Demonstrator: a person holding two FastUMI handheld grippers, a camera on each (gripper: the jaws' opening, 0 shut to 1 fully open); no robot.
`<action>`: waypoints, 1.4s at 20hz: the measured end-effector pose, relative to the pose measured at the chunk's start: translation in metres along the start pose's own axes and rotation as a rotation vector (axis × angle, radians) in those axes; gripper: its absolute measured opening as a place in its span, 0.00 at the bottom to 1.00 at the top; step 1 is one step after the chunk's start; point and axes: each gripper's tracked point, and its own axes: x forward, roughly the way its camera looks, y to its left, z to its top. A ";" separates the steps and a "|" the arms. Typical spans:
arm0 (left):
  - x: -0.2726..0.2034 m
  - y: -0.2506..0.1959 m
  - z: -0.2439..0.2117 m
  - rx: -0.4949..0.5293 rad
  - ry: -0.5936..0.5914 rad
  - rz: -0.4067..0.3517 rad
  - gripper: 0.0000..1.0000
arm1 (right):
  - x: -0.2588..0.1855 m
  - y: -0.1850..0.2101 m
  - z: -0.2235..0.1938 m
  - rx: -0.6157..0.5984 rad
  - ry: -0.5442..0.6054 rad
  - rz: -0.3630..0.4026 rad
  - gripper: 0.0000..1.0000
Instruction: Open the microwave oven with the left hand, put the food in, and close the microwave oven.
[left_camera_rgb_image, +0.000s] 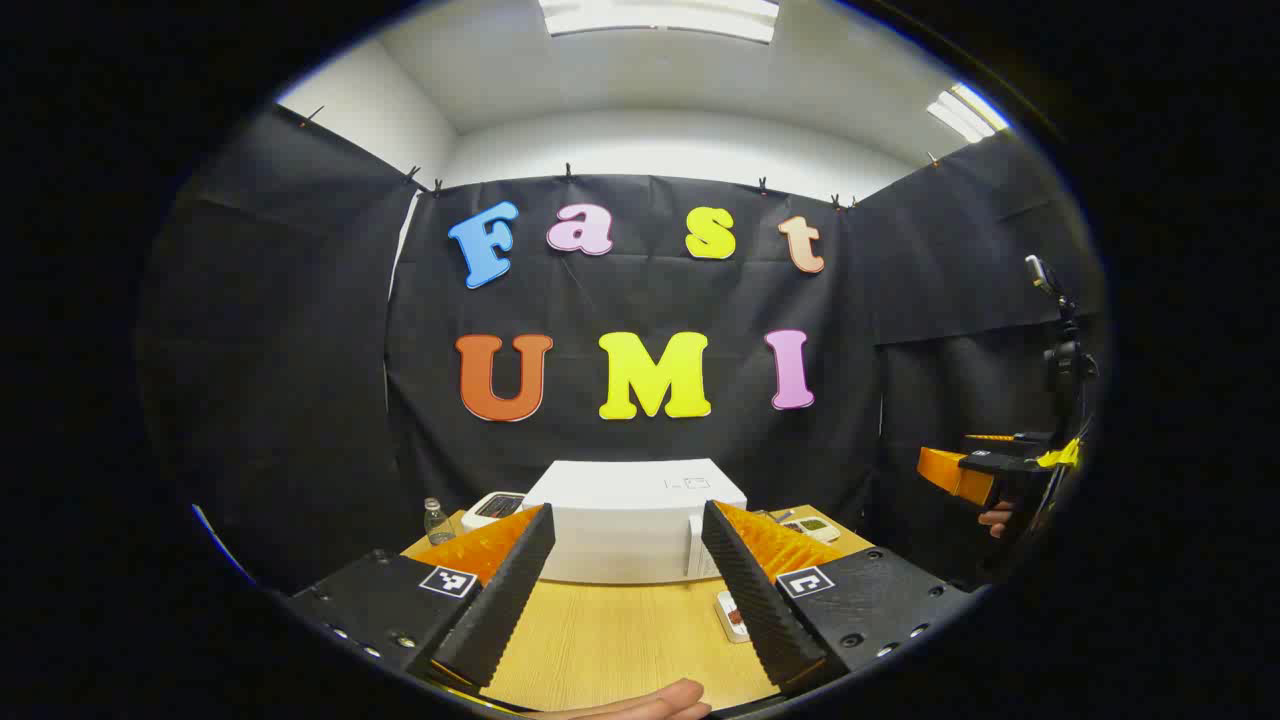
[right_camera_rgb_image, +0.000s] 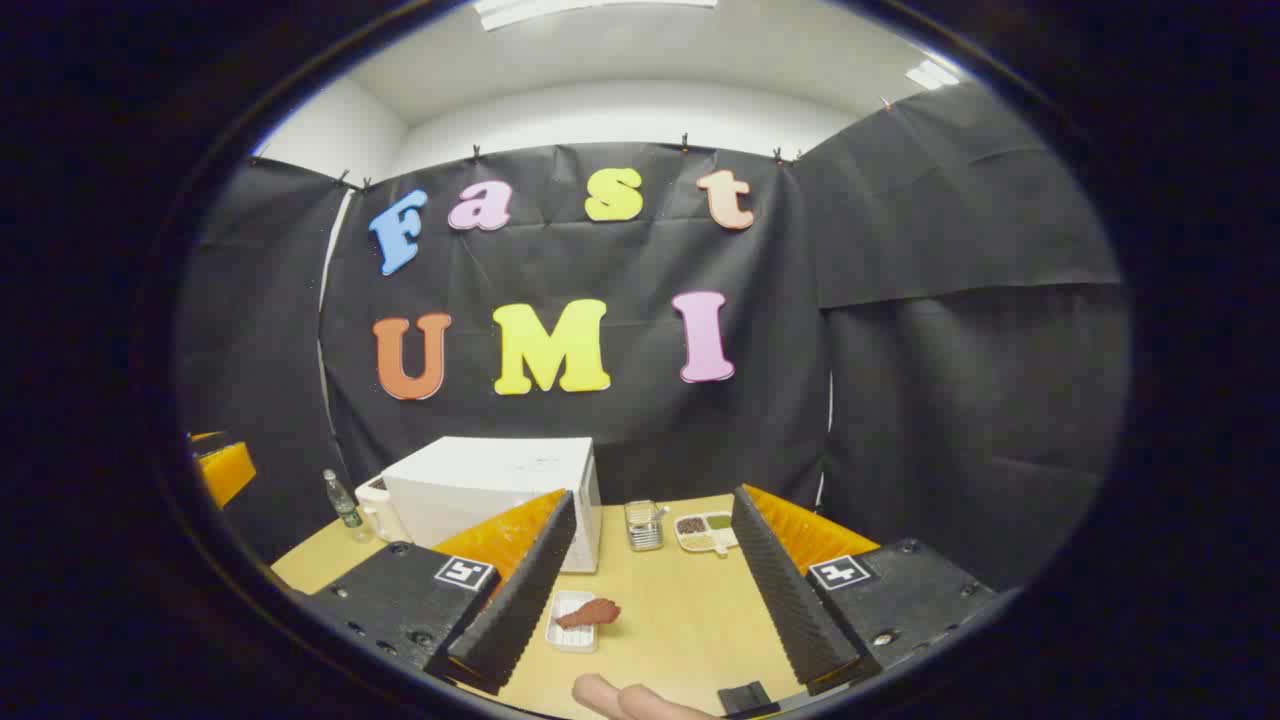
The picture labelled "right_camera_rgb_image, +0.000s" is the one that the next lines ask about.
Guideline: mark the white divided plate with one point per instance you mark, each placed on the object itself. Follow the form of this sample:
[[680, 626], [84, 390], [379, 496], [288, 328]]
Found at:
[[700, 535]]

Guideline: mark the white rectangular dish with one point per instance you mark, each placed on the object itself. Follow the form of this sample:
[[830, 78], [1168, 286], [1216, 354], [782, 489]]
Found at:
[[572, 640]]

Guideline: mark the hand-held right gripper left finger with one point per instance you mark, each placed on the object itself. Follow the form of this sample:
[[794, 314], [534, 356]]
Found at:
[[520, 600]]

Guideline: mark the small ceiling light panel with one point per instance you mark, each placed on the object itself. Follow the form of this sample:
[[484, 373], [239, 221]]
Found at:
[[932, 75]]

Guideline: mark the reddish brown meat piece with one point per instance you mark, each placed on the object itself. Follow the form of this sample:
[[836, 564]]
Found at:
[[590, 613]]

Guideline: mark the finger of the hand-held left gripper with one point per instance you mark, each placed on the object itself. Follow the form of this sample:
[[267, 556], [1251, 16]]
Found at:
[[228, 470]]

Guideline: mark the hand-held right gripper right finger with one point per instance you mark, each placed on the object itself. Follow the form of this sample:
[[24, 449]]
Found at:
[[790, 600]]

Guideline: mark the white microwave oven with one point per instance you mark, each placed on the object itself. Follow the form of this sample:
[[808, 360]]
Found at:
[[480, 480]]

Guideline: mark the long ceiling light panel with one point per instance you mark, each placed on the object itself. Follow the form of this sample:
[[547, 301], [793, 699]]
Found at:
[[590, 8]]

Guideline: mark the clear water bottle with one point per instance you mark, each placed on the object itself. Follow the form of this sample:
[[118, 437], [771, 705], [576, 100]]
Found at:
[[345, 508]]

